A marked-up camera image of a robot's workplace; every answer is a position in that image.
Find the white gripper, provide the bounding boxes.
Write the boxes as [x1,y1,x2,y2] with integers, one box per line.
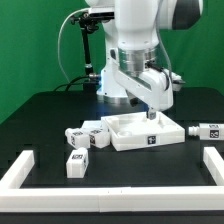
[110,48,173,120]

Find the white square table top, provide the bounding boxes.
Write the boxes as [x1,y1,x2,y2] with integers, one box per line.
[101,112,185,151]

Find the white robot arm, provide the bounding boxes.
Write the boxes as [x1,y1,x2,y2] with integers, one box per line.
[85,0,203,119]

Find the white tag sheet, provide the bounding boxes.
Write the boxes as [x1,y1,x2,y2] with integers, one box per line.
[81,120,103,131]

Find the white U-shaped fence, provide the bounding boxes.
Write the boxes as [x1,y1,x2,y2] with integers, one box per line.
[0,147,224,213]

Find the black cables on table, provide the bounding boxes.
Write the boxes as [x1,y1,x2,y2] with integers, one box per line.
[53,75,101,92]

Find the black camera stand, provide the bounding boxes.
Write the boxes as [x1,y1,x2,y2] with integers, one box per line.
[71,12,99,81]

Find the silver background camera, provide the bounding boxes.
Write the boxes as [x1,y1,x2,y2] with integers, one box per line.
[88,6,114,20]

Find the white camera cable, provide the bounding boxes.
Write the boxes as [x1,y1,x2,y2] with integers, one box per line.
[57,8,89,84]

